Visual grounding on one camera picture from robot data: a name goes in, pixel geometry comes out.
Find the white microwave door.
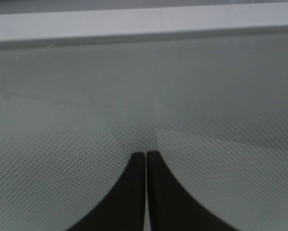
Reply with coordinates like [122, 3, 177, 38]
[0, 2, 288, 231]

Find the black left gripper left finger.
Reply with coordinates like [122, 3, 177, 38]
[69, 152, 145, 231]

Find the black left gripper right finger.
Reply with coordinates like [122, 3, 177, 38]
[146, 151, 227, 231]

